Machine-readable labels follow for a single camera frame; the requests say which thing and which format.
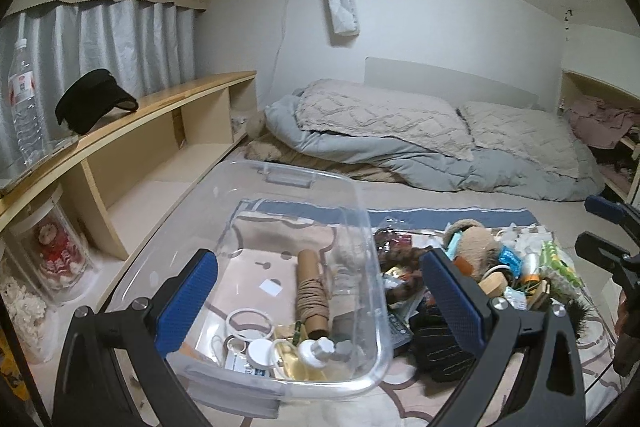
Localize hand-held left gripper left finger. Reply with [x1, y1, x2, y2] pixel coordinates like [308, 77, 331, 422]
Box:
[52, 248, 221, 427]

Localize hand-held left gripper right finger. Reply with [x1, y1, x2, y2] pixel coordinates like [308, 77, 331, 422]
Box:
[420, 248, 587, 427]

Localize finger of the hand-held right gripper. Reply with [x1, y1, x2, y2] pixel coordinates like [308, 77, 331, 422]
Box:
[574, 231, 640, 278]
[584, 193, 640, 238]

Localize large white plastic ring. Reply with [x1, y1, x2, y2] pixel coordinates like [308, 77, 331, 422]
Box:
[225, 308, 275, 340]

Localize clear plastic storage bin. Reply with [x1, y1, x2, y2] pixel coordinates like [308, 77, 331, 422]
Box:
[105, 159, 393, 400]

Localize wooden block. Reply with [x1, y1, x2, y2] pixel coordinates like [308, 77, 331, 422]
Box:
[480, 274, 506, 298]

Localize black knit cloth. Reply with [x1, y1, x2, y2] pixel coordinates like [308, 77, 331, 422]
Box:
[412, 302, 481, 383]

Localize black bristle brush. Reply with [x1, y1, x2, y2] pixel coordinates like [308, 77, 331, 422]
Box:
[565, 297, 596, 338]

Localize brown plush toy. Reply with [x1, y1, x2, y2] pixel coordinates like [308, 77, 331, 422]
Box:
[445, 219, 503, 280]

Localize white packet with blue print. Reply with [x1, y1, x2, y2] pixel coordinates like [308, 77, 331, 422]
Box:
[222, 354, 271, 378]

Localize pink clothes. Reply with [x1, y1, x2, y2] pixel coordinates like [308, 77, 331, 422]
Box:
[565, 96, 640, 148]

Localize white round lid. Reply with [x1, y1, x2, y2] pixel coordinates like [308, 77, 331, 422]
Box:
[247, 339, 276, 369]

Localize beige and blue printed rug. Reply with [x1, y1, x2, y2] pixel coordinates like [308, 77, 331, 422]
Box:
[100, 197, 616, 427]

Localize clear plastic bag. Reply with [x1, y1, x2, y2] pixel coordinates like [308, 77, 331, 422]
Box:
[372, 212, 451, 253]

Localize beige quilted pillow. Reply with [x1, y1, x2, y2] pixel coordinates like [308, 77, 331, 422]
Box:
[459, 101, 596, 180]

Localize small wooden shelf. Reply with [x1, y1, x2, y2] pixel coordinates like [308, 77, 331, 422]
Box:
[559, 69, 640, 208]

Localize cardboard tube with twine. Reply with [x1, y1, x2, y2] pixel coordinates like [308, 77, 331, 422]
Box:
[295, 249, 333, 338]

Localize small white-capped bottle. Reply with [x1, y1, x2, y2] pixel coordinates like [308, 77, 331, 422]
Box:
[272, 337, 351, 383]

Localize grey duvet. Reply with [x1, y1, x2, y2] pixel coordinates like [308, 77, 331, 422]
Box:
[264, 79, 606, 202]

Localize clear jar with red doll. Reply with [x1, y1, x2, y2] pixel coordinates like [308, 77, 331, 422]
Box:
[10, 202, 93, 305]

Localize white flower cluster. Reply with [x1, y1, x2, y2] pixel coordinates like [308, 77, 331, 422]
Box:
[0, 277, 58, 363]

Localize brown furry blanket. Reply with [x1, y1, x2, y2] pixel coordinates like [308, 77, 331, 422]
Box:
[242, 139, 401, 182]

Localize long wooden shelf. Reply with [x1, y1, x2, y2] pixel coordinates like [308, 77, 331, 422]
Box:
[0, 71, 258, 268]

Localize small beige stuffed toy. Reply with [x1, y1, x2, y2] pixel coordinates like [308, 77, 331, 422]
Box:
[245, 111, 268, 140]

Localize yellow box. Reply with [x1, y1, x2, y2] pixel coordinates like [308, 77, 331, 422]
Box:
[0, 332, 21, 408]

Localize beige quilted blanket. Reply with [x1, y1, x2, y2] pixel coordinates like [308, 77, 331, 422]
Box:
[295, 79, 473, 160]

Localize black visor cap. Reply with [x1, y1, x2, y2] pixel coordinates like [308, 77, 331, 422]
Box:
[54, 68, 140, 134]

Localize clear water bottle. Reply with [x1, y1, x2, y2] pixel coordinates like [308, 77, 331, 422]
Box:
[7, 38, 51, 168]

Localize grey curtain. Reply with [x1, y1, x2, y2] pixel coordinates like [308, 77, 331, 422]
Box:
[0, 2, 196, 180]

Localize hanging white bag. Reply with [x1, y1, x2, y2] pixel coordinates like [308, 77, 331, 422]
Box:
[326, 0, 361, 36]

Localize green bead string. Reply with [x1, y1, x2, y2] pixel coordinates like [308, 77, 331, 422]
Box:
[540, 241, 583, 303]

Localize white wall cable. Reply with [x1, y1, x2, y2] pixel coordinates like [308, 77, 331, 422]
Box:
[270, 0, 297, 108]

